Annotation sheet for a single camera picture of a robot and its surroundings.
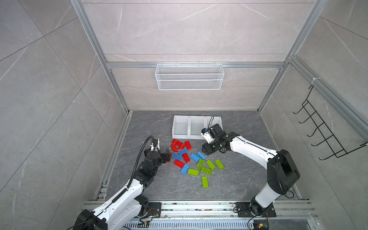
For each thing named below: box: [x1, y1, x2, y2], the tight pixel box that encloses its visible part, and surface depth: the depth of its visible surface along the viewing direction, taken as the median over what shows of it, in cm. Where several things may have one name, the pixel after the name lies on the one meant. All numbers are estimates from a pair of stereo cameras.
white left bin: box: [172, 115, 190, 139], surface depth 106 cm
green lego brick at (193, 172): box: [187, 168, 199, 176], surface depth 87 cm
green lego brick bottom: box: [201, 176, 209, 189], surface depth 85 cm
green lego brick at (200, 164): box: [196, 158, 206, 170], surface depth 91 cm
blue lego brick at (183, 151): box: [178, 147, 189, 156], surface depth 96 cm
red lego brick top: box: [184, 140, 193, 151], surface depth 100 cm
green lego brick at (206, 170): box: [200, 166, 213, 176], surface depth 88 cm
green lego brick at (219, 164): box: [214, 159, 225, 170], surface depth 91 cm
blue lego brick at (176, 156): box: [171, 152, 183, 161], surface depth 94 cm
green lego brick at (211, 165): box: [206, 159, 217, 171], surface depth 92 cm
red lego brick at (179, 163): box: [173, 159, 185, 169], surface depth 90 cm
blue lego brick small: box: [196, 151, 207, 160], surface depth 92 cm
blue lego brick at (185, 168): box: [180, 163, 191, 175], surface depth 88 cm
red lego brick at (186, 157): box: [182, 152, 191, 164], surface depth 92 cm
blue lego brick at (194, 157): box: [189, 153, 201, 162], surface depth 93 cm
